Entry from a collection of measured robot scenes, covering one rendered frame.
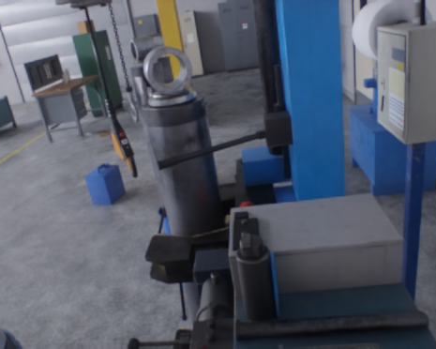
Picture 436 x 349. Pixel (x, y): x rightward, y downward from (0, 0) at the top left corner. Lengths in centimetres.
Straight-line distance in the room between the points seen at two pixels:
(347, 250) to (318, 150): 43
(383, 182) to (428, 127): 209
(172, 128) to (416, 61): 85
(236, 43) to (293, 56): 1022
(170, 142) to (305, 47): 51
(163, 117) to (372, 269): 75
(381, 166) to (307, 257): 266
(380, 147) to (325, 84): 230
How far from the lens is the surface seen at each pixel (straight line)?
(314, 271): 98
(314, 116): 125
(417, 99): 153
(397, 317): 92
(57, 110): 739
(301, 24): 119
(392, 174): 362
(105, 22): 1247
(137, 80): 263
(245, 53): 1143
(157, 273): 139
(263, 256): 85
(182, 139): 126
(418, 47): 149
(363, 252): 98
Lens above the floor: 173
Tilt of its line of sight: 22 degrees down
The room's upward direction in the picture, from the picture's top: 10 degrees counter-clockwise
